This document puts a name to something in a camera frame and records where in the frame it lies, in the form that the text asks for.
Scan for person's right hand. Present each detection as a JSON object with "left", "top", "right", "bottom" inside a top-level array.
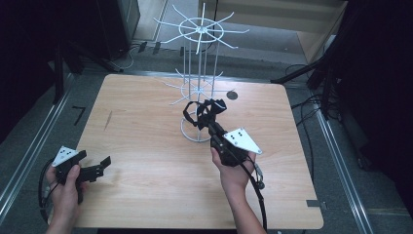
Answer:
[{"left": 209, "top": 146, "right": 257, "bottom": 197}]

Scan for beige wooden board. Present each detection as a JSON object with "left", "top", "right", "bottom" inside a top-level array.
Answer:
[{"left": 198, "top": 0, "right": 349, "bottom": 63}]

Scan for black metal stand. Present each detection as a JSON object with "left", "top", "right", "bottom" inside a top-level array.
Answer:
[{"left": 53, "top": 38, "right": 67, "bottom": 105}]

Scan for person's left hand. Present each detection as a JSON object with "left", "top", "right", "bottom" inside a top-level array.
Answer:
[{"left": 45, "top": 164, "right": 87, "bottom": 219}]

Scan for metal floor rail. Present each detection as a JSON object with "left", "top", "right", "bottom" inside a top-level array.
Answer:
[
  {"left": 315, "top": 106, "right": 375, "bottom": 234},
  {"left": 0, "top": 73, "right": 75, "bottom": 225}
]

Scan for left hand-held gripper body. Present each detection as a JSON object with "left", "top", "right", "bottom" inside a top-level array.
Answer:
[{"left": 52, "top": 145, "right": 99, "bottom": 206}]

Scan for black angled stand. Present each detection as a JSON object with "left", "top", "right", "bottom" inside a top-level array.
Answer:
[{"left": 270, "top": 19, "right": 350, "bottom": 91}]

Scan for black floor cables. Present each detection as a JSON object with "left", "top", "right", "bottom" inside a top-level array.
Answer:
[{"left": 284, "top": 62, "right": 330, "bottom": 183}]

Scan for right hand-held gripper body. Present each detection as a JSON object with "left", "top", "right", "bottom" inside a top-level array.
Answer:
[{"left": 207, "top": 122, "right": 263, "bottom": 169}]

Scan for white wire display rack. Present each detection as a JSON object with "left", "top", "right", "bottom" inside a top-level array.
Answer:
[{"left": 152, "top": 2, "right": 251, "bottom": 144}]

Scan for black strap accessory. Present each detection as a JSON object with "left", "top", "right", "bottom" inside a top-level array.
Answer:
[{"left": 182, "top": 97, "right": 228, "bottom": 132}]

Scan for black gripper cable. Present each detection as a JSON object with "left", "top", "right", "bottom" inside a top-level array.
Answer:
[
  {"left": 37, "top": 158, "right": 55, "bottom": 225},
  {"left": 241, "top": 160, "right": 269, "bottom": 232}
]

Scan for dark cabinet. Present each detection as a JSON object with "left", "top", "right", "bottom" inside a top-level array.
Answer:
[{"left": 95, "top": 0, "right": 141, "bottom": 62}]

